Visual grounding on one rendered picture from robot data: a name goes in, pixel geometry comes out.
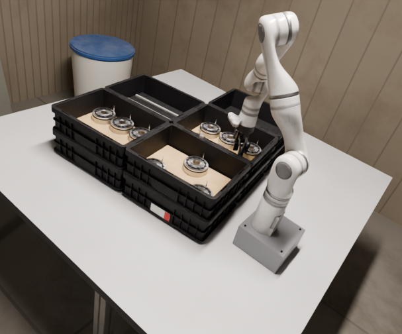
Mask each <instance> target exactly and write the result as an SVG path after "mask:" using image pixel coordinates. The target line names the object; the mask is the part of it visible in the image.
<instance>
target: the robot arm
mask: <svg viewBox="0 0 402 334"><path fill-rule="evenodd" d="M298 32H299V22H298V19H297V16H296V15H295V13H293V12H291V11H287V12H281V13H275V14H271V15H264V16H262V17H260V19H259V21H258V37H259V40H260V46H261V50H262V53H261V54H260V56H259V57H258V59H257V61H256V64H255V66H254V69H253V70H252V71H251V72H250V73H249V74H248V75H247V76H246V79H245V80H244V87H245V89H246V90H247V91H250V92H253V93H258V94H259V95H257V96H248V97H246V98H245V99H244V103H243V105H242V109H241V112H240V115H235V114H234V113H228V119H229V121H230V123H231V125H232V126H233V127H235V130H234V136H233V139H234V146H233V150H238V147H239V151H238V154H239V155H240V156H242V155H243V153H247V151H248V149H249V147H250V144H251V142H248V137H249V135H250V134H252V133H253V132H254V128H255V125H256V121H257V119H258V113H259V111H260V108H261V105H262V103H263V101H264V100H265V98H266V96H267V95H269V101H270V110H271V114H272V117H273V118H274V121H275V122H276V124H277V126H278V127H279V129H280V130H281V132H282V135H283V139H284V145H285V153H284V154H282V155H281V156H279V157H277V158H276V160H275V161H274V163H273V165H272V168H271V170H270V173H269V176H268V179H267V186H266V188H265V190H264V193H263V195H262V198H261V200H260V202H259V204H258V207H257V209H256V211H255V214H254V216H253V218H252V221H251V224H252V226H253V228H254V229H255V230H256V231H257V232H259V233H261V234H263V235H268V236H270V237H271V235H272V234H273V233H274V231H275V230H276V229H277V227H278V225H279V223H280V221H281V219H282V217H283V215H284V213H285V209H286V207H287V205H288V203H289V201H290V199H291V197H292V195H293V192H294V189H293V186H294V184H295V182H296V180H297V179H298V178H300V177H301V176H302V175H304V174H305V173H306V172H307V171H308V169H309V155H308V152H307V147H306V144H305V138H304V134H303V124H302V118H301V104H300V98H299V89H298V87H297V85H296V83H295V82H294V81H293V79H292V78H291V77H290V75H289V74H288V73H287V72H286V71H285V70H284V69H283V67H282V66H281V64H280V62H279V61H280V60H281V58H282V57H283V55H284V54H285V53H286V52H287V51H288V49H289V48H290V47H291V45H292V44H293V43H294V42H295V40H296V38H297V35H298ZM241 143H243V144H241ZM241 146H242V148H241Z"/></svg>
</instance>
